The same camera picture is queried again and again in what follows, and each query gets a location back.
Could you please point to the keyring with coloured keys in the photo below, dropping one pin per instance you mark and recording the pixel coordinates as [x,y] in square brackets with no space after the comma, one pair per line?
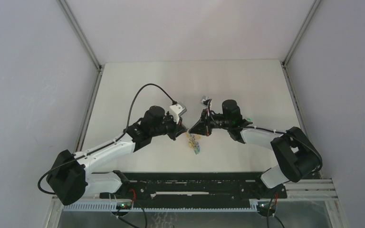
[193,142]

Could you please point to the right aluminium frame post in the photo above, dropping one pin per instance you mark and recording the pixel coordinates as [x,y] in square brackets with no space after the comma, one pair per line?
[292,69]

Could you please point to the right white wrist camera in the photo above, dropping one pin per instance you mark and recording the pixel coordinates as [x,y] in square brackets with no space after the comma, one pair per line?
[205,100]

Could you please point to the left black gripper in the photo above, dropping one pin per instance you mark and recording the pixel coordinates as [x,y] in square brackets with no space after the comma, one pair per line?
[177,128]

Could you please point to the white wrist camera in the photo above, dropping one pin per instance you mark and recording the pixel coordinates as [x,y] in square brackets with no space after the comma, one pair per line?
[205,100]
[177,110]

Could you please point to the aluminium frame post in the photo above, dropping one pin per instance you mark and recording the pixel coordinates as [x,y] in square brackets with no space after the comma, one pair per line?
[88,64]
[292,69]

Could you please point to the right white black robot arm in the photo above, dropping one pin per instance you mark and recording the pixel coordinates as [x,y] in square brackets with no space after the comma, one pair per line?
[295,154]

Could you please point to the white slotted cable duct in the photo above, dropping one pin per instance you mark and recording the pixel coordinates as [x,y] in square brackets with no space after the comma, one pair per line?
[107,206]

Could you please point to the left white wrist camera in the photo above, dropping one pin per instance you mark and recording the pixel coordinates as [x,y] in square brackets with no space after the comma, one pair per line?
[177,110]

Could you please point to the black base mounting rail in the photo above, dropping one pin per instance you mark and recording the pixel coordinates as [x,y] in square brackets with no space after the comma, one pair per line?
[207,190]

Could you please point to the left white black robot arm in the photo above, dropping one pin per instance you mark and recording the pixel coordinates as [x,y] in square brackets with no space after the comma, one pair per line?
[73,175]

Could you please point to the left aluminium frame post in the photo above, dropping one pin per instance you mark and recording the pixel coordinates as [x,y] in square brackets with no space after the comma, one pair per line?
[88,64]

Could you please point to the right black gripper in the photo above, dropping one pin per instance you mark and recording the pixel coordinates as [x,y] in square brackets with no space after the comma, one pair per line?
[203,126]

